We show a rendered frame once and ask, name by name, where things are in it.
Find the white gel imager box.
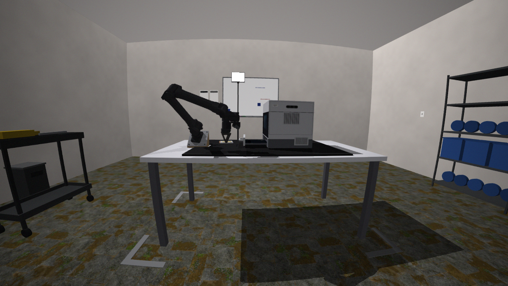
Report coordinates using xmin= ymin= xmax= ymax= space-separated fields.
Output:
xmin=239 ymin=100 xmax=314 ymax=149

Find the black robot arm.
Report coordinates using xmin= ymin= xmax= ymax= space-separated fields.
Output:
xmin=161 ymin=84 xmax=241 ymax=143

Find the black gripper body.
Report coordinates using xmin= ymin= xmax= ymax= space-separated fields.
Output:
xmin=221 ymin=121 xmax=231 ymax=133

